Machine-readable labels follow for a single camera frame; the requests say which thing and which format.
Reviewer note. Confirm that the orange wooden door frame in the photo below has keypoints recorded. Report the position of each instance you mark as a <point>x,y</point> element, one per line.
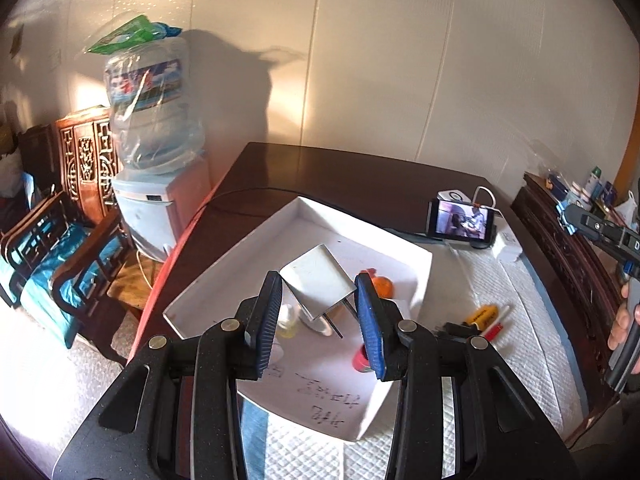
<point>627,170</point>

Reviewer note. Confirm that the green printed plastic bag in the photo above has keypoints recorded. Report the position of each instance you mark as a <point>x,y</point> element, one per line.
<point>132,35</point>

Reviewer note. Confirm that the teal seat cushion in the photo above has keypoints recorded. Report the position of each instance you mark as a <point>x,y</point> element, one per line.
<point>50,285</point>

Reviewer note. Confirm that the black smartphone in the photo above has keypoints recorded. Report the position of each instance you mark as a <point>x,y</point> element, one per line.
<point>462,220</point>

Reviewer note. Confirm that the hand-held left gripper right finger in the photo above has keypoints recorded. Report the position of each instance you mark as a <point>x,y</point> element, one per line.
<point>372,325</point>

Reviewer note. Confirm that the blue packet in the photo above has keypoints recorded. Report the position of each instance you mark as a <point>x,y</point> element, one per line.
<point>557,184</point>

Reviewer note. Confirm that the person's right hand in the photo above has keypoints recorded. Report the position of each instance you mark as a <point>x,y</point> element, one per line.
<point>620,327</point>

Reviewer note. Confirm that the dark wooden armchair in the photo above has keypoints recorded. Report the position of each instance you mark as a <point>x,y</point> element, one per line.
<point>75,268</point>

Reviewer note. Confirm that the orange round object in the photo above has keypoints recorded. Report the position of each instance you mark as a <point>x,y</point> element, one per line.
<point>384,286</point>

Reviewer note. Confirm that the white water dispenser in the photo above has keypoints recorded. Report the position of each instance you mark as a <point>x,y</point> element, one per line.
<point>145,215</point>

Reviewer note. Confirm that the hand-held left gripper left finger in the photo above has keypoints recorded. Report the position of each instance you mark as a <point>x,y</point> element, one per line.
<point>262,340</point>

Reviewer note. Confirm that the yellow utility knife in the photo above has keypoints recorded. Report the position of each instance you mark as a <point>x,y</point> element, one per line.
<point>482,316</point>

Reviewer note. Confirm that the black phone stand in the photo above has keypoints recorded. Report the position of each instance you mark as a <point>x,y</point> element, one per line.
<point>482,245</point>

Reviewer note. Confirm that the red tape roll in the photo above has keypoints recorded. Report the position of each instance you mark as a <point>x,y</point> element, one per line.
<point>362,360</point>

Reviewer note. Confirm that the red lighter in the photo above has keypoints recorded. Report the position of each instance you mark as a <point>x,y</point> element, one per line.
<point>494,331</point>

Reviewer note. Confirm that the white quilted pad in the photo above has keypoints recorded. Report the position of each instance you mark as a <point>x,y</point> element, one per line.
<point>530,360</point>

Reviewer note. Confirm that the carved wooden chair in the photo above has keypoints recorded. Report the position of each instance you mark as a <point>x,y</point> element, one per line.
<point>82,160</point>

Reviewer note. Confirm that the green-capped spray can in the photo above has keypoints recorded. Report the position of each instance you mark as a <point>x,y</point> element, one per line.
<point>595,179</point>

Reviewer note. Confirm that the round metal disc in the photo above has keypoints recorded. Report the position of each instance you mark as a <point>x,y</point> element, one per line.
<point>317,327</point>

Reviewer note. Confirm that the small clear bottle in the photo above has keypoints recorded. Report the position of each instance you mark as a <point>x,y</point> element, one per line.
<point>289,325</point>

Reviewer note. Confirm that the large water jug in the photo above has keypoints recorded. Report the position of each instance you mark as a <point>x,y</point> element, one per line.
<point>150,130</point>

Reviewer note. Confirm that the white plastic bag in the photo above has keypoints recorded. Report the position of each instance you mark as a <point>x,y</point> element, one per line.
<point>627,210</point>

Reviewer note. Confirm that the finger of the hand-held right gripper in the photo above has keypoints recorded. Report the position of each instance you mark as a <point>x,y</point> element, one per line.
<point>590,222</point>

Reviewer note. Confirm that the white charger box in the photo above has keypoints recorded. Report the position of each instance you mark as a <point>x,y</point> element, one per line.
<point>507,247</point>

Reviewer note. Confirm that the white power bank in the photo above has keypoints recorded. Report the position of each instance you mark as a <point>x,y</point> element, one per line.
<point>452,195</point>

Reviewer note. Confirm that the white charger plug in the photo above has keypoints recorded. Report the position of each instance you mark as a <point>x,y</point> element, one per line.
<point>320,275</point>

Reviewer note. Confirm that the white cardboard tray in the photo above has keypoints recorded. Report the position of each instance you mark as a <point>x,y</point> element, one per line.
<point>240,280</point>

